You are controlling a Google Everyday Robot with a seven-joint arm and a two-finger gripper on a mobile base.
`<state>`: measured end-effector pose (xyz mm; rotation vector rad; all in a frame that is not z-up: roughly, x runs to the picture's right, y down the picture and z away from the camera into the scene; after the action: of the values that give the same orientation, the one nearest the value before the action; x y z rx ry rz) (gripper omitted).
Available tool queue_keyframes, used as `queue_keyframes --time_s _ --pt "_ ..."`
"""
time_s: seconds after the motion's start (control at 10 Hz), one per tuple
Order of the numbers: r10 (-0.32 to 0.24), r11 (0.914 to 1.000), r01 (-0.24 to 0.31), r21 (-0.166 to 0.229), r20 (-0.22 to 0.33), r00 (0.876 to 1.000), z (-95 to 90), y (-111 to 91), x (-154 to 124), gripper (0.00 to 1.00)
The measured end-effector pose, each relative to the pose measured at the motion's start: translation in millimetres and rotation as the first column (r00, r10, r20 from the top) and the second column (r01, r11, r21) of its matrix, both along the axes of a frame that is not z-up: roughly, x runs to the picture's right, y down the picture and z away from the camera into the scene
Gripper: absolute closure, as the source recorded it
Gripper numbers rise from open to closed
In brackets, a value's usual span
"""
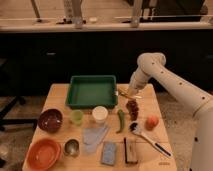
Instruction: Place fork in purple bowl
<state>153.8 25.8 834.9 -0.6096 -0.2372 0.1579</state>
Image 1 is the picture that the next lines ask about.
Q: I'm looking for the silver fork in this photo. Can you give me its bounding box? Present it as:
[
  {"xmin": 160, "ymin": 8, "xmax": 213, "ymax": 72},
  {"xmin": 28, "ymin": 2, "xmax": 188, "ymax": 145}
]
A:
[{"xmin": 115, "ymin": 91, "xmax": 142, "ymax": 99}]

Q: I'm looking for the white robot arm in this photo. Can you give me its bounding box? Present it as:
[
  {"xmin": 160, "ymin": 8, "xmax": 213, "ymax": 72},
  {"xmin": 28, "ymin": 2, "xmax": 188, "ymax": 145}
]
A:
[{"xmin": 127, "ymin": 52, "xmax": 213, "ymax": 171}]

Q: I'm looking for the purple bowl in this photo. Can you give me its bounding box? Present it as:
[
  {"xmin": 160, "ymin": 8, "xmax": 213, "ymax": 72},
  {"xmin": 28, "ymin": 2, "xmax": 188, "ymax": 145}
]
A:
[{"xmin": 38, "ymin": 109, "xmax": 63, "ymax": 133}]

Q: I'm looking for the orange bowl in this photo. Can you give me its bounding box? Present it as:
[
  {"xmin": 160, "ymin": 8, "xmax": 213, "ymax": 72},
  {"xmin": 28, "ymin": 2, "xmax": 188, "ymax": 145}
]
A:
[{"xmin": 26, "ymin": 138, "xmax": 61, "ymax": 171}]

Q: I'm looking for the bunch of dark grapes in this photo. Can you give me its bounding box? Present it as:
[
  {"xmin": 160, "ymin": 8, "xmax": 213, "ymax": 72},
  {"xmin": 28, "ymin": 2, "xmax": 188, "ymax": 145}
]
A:
[{"xmin": 126, "ymin": 100, "xmax": 139, "ymax": 121}]

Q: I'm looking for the orange peach fruit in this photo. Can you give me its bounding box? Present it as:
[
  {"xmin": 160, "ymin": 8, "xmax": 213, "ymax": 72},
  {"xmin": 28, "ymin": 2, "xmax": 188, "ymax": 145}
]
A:
[{"xmin": 145, "ymin": 116, "xmax": 159, "ymax": 130}]

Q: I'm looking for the white cup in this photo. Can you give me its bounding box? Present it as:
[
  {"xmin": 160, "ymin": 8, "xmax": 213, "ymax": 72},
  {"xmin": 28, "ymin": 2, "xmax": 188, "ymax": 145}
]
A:
[{"xmin": 92, "ymin": 106, "xmax": 108, "ymax": 124}]

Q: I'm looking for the green plastic tray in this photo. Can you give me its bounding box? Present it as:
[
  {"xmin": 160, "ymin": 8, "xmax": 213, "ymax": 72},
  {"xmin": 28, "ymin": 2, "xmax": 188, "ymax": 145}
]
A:
[{"xmin": 66, "ymin": 75, "xmax": 118, "ymax": 109}]

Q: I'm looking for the wooden brush block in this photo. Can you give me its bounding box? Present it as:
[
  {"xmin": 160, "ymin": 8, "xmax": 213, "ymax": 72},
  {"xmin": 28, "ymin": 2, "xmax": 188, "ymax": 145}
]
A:
[{"xmin": 124, "ymin": 138, "xmax": 138, "ymax": 164}]

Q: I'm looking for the green plastic cup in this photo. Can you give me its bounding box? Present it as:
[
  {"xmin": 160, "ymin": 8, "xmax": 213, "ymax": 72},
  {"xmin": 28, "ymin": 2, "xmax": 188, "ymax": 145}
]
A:
[{"xmin": 71, "ymin": 110, "xmax": 84, "ymax": 126}]

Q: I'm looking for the light blue cloth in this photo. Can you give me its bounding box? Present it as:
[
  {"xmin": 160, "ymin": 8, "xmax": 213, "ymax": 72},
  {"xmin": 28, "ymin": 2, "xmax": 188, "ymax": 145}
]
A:
[{"xmin": 82, "ymin": 125, "xmax": 109, "ymax": 153}]

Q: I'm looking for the blue sponge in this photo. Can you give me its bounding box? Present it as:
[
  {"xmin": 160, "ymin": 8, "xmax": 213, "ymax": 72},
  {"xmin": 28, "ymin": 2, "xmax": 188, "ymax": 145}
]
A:
[{"xmin": 100, "ymin": 142, "xmax": 117, "ymax": 166}]

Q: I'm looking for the small metal cup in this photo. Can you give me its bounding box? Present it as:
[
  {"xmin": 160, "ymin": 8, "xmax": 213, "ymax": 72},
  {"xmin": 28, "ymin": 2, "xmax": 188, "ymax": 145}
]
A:
[{"xmin": 64, "ymin": 139, "xmax": 79, "ymax": 157}]

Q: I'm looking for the black office chair base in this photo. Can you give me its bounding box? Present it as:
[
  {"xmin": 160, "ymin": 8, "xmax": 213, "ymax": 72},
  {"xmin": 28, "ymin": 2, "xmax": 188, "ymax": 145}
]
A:
[{"xmin": 0, "ymin": 58, "xmax": 38, "ymax": 132}]

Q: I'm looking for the white spoon blue handle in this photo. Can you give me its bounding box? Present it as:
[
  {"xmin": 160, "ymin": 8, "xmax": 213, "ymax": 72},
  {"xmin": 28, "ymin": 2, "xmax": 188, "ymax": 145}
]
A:
[{"xmin": 129, "ymin": 122, "xmax": 172, "ymax": 157}]

